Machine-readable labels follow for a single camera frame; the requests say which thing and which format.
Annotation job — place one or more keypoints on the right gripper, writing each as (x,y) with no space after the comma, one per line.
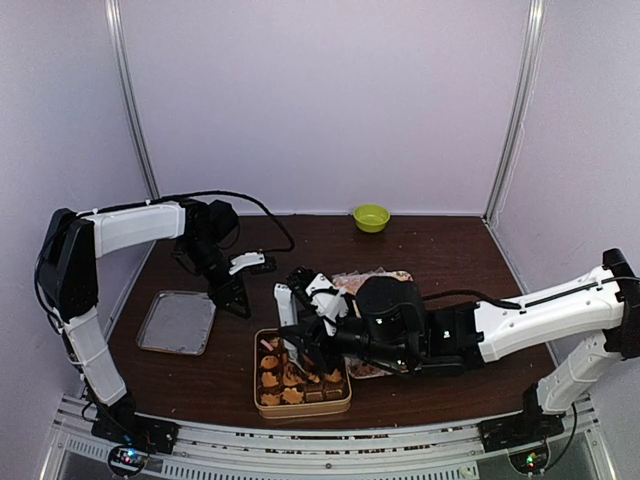
(315,349)

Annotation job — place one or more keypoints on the right aluminium frame post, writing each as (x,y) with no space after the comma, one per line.
(523,92)

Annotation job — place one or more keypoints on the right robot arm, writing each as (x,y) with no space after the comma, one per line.
(386,324)

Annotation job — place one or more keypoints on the floral cookie tray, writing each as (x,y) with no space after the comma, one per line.
(356,368)

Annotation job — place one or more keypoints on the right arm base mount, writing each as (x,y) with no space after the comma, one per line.
(525,440)

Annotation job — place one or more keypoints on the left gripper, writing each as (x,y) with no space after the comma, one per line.
(222,295)

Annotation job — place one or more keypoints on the gold cookie tin box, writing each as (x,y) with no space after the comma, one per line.
(290,393)

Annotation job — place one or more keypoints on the green plastic bowl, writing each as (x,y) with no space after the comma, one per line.
(371,218)

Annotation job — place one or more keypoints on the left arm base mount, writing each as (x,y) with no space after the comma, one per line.
(132,450)

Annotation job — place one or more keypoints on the pink round cookie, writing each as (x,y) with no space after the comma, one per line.
(266,345)

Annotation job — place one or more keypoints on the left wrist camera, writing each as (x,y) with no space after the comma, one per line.
(255,262)

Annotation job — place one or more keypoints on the steel kitchen tongs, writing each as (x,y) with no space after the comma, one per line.
(291,303)

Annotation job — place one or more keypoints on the silver tin lid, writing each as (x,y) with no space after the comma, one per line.
(177,322)

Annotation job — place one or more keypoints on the aluminium frame post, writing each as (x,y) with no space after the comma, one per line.
(523,92)
(117,35)

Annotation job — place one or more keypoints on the left aluminium frame post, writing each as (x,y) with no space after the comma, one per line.
(117,35)

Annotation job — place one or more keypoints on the front aluminium rail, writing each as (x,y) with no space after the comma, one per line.
(451,450)

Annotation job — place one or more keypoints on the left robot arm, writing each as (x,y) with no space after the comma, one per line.
(66,270)

